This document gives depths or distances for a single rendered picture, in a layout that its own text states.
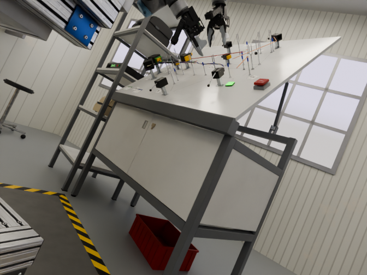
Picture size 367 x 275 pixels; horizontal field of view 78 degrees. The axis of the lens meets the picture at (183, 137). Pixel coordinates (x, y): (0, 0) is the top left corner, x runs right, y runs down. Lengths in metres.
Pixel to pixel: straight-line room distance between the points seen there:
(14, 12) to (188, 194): 0.85
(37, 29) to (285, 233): 2.70
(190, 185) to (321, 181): 2.06
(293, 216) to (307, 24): 2.35
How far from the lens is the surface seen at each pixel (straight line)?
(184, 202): 1.02
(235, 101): 1.07
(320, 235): 2.90
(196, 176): 1.00
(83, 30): 0.88
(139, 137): 1.41
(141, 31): 2.07
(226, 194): 1.06
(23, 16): 0.89
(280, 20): 3.63
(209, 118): 1.00
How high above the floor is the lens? 0.66
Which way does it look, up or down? 3 degrees up
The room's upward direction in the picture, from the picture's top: 25 degrees clockwise
